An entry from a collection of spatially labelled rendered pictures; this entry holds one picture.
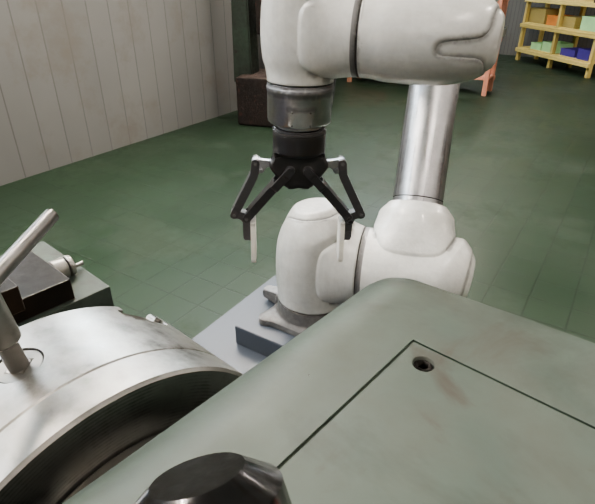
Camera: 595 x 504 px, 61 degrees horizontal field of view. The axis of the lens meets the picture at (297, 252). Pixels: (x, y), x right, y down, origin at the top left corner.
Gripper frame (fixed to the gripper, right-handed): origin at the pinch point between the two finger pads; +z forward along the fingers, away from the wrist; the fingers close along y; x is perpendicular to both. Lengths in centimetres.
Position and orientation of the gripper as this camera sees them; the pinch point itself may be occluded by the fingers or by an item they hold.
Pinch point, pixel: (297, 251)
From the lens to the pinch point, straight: 79.5
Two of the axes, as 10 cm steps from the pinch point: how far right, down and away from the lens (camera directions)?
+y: 10.0, 0.0, 0.4
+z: -0.2, 8.7, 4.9
